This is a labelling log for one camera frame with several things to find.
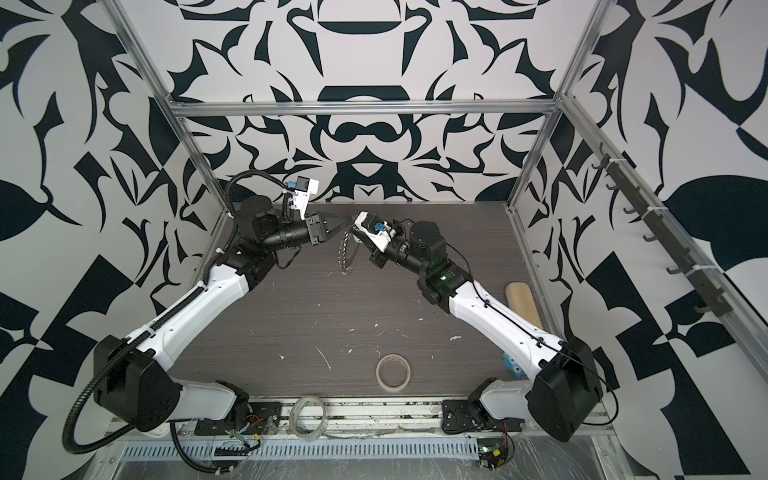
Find black corrugated cable conduit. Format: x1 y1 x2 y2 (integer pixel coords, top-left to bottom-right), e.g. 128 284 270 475
61 169 289 475

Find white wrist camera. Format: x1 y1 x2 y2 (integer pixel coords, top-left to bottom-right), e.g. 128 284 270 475
282 176 319 222
352 211 404 248

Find circuit board with wires left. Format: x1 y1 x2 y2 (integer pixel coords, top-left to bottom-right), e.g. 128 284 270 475
213 414 280 457

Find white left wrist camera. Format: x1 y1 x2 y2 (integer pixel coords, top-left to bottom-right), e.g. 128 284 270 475
282 176 319 222

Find black wall hook rack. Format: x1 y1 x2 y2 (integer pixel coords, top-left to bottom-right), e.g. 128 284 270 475
594 143 733 317

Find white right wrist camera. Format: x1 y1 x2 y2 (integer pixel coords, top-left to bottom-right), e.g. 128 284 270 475
352 211 404 248

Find aluminium cage frame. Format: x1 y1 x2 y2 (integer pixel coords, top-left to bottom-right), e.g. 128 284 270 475
102 1 767 375

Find green circuit board right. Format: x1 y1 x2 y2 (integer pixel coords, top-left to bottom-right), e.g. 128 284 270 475
478 435 516 471

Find beige grey glasses case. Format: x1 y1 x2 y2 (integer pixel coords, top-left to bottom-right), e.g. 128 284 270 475
505 282 543 330

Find blue owl eraser toy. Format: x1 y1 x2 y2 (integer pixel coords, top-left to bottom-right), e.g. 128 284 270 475
502 353 526 379

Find brown tape roll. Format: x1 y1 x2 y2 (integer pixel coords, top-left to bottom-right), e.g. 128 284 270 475
375 353 412 394

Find clear tape roll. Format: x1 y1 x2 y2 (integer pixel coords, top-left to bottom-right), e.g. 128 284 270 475
288 395 329 442

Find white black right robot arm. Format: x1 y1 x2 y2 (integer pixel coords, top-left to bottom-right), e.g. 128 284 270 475
351 212 603 442

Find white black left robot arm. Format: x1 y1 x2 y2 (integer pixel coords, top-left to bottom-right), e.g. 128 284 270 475
93 195 353 432

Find silver ball chain keyring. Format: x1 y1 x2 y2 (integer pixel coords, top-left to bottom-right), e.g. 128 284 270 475
338 227 360 275

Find white slotted cable duct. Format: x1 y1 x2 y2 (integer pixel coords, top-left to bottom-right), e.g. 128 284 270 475
119 436 481 462

